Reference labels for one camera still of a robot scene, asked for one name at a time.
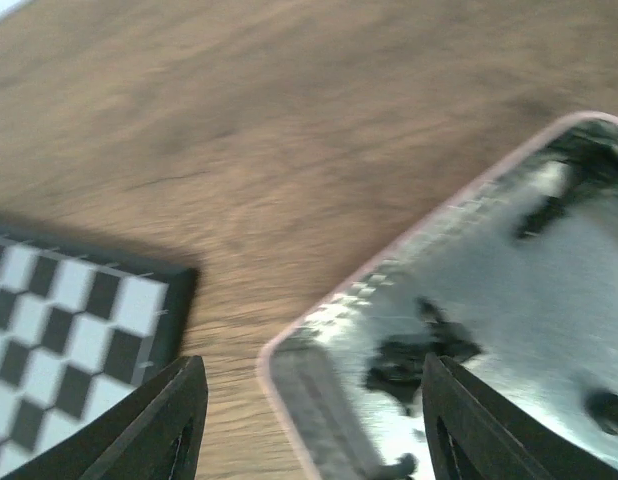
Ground black and white chessboard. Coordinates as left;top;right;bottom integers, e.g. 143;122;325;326
0;217;200;479

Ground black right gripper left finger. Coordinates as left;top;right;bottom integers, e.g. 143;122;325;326
6;356;208;480

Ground pink rimmed metal tray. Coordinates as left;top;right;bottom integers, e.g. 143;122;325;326
259;111;618;479

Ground black chess pieces in tray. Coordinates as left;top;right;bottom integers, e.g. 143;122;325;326
365;139;618;479

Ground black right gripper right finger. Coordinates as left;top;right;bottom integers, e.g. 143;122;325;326
422;353;614;480

